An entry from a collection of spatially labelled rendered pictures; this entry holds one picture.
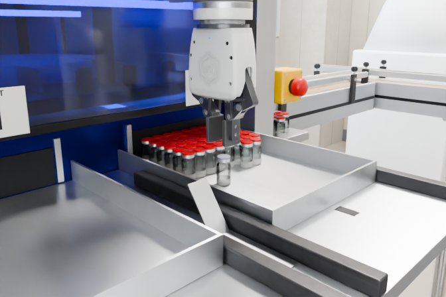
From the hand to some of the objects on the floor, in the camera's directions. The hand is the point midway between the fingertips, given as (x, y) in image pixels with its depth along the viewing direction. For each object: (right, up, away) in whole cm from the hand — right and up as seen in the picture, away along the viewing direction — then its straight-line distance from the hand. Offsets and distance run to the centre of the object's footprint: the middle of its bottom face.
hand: (223, 130), depth 63 cm
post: (+6, -88, +48) cm, 100 cm away
